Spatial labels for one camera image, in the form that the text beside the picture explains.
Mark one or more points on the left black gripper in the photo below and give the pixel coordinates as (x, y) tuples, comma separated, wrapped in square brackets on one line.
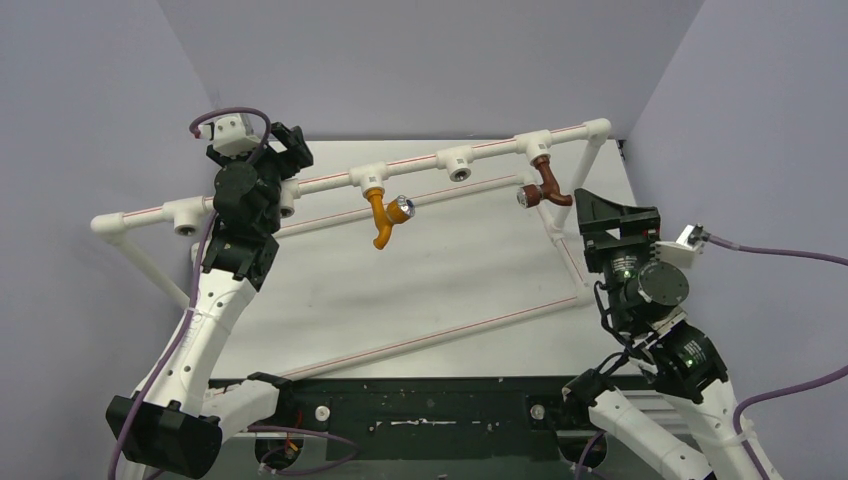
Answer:
[(298, 155)]

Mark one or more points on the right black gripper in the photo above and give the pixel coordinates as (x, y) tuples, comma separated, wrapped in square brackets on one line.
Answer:
[(620, 237)]

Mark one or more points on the red-brown water faucet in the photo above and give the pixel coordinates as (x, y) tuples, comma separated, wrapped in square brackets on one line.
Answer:
[(532, 195)]

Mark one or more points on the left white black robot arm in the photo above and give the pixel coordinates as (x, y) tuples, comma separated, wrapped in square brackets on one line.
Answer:
[(161, 425)]

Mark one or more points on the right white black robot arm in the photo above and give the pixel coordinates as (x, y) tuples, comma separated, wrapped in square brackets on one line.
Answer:
[(640, 300)]

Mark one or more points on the orange water faucet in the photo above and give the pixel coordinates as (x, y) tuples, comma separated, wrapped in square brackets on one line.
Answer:
[(387, 216)]

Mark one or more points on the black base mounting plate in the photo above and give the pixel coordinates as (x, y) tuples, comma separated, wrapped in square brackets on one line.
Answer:
[(428, 419)]

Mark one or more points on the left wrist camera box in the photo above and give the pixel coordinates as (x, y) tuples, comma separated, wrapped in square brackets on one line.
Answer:
[(230, 136)]

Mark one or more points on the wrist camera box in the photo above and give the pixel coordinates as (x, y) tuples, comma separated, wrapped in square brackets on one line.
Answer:
[(685, 250), (230, 136)]

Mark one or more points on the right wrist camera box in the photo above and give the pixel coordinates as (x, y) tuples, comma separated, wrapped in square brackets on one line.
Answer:
[(685, 250)]

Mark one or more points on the white pipe frame with tees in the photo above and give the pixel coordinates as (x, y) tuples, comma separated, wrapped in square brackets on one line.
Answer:
[(370, 178)]

